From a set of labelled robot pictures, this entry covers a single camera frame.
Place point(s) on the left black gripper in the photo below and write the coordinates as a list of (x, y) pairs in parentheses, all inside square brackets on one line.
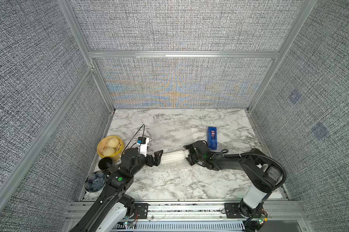
[(151, 163)]

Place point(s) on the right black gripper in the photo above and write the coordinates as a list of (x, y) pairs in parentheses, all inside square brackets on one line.
[(190, 148)]

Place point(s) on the white ribbed ceramic vase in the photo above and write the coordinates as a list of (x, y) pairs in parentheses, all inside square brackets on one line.
[(174, 156)]

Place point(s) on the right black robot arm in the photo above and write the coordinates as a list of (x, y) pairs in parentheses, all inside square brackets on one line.
[(266, 174)]

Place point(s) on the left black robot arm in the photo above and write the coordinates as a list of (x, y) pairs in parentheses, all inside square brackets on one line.
[(113, 204)]

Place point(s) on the blue tape dispenser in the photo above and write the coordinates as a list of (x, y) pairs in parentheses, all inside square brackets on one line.
[(212, 138)]

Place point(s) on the yellow round vase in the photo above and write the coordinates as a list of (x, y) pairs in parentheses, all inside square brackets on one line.
[(111, 147)]

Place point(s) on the black cylindrical vase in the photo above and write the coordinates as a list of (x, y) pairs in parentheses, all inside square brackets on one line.
[(107, 166)]

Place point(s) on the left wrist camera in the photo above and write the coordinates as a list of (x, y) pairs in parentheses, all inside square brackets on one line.
[(142, 145)]

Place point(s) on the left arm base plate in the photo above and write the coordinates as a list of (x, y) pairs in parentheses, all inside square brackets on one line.
[(137, 211)]

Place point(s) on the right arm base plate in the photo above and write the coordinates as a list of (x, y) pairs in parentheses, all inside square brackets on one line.
[(237, 210)]

